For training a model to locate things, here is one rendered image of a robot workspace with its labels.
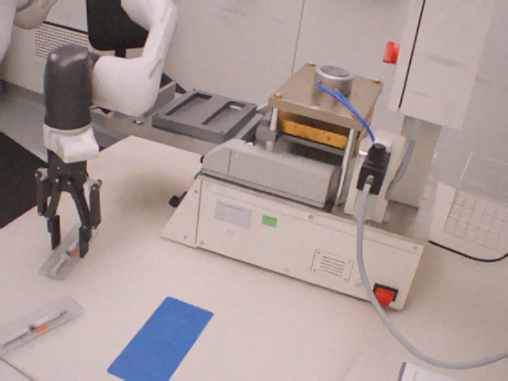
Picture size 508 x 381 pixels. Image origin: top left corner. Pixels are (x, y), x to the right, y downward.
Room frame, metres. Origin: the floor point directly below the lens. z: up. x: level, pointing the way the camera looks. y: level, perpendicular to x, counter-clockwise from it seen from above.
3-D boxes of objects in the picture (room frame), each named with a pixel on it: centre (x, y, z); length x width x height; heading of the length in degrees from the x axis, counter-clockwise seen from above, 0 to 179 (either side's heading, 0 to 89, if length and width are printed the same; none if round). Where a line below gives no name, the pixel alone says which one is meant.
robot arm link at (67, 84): (0.99, 0.34, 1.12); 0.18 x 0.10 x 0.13; 166
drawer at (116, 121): (1.23, 0.17, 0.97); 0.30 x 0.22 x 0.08; 75
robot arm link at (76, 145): (0.92, 0.33, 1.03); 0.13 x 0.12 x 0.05; 173
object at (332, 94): (1.12, -0.15, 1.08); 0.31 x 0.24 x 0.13; 165
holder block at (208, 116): (1.22, 0.13, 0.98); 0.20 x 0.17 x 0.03; 165
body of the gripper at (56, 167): (0.94, 0.35, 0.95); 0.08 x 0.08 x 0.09
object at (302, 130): (1.14, -0.12, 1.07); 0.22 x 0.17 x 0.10; 165
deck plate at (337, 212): (1.14, -0.16, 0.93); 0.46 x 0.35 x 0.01; 75
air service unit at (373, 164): (0.90, -0.19, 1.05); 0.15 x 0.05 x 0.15; 165
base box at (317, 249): (1.14, -0.11, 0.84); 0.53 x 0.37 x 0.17; 75
